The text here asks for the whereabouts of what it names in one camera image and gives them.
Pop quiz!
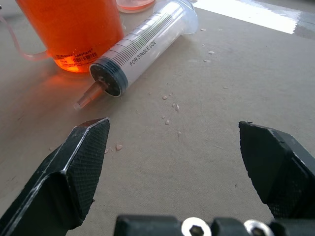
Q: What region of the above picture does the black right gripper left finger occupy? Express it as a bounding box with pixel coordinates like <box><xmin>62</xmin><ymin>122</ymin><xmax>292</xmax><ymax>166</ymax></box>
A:
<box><xmin>0</xmin><ymin>117</ymin><xmax>111</xmax><ymax>236</ymax></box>

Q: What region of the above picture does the small clear dish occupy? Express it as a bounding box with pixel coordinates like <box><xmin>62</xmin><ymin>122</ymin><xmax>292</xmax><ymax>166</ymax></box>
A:
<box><xmin>115</xmin><ymin>0</ymin><xmax>156</xmax><ymax>13</ymax></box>

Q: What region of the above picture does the large clear plastic syringe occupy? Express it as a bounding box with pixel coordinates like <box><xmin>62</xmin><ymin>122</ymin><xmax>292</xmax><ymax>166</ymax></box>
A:
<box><xmin>73</xmin><ymin>0</ymin><xmax>199</xmax><ymax>111</ymax></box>

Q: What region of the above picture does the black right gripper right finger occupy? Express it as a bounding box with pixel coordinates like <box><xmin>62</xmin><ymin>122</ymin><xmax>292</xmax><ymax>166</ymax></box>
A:
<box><xmin>238</xmin><ymin>120</ymin><xmax>315</xmax><ymax>219</ymax></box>

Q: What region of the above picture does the beaker of orange liquid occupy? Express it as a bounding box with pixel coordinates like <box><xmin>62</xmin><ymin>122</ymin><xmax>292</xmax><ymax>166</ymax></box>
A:
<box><xmin>0</xmin><ymin>0</ymin><xmax>125</xmax><ymax>74</ymax></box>

